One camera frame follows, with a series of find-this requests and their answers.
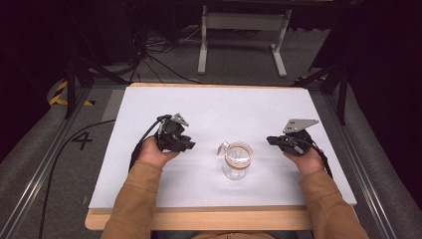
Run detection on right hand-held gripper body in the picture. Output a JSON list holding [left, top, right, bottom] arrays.
[[278, 119, 320, 156]]

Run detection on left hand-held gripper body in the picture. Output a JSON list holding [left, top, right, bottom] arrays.
[[154, 113, 191, 153]]

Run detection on person's right hand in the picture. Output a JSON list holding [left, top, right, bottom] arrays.
[[283, 146, 326, 177]]

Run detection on person's left hand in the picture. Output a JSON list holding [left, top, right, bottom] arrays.
[[136, 135, 180, 169]]

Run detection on white table sheet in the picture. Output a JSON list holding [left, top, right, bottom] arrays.
[[89, 86, 358, 210]]

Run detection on clear glass jar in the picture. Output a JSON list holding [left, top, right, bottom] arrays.
[[216, 140, 255, 181]]

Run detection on black tripod stand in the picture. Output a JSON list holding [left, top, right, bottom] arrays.
[[64, 6, 131, 120], [291, 59, 350, 126]]

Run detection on wooden table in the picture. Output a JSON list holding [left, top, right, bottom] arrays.
[[85, 82, 359, 232]]

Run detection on yellow black floor tape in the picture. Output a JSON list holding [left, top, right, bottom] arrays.
[[49, 80, 97, 108]]

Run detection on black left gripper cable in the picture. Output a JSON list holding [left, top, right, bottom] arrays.
[[127, 114, 173, 174]]

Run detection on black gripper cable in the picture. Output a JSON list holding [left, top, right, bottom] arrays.
[[127, 114, 173, 174], [288, 136, 334, 179]]

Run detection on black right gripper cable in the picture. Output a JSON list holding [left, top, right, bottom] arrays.
[[288, 136, 334, 179]]

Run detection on aluminium floor rail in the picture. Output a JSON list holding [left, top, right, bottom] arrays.
[[0, 87, 94, 239], [319, 90, 412, 239]]

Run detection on bundle of black cables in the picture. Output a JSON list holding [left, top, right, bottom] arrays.
[[128, 23, 204, 86]]

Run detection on black floor cable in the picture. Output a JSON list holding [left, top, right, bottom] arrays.
[[37, 119, 117, 239]]

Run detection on white metal desk frame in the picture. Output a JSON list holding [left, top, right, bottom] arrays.
[[197, 4, 294, 79]]

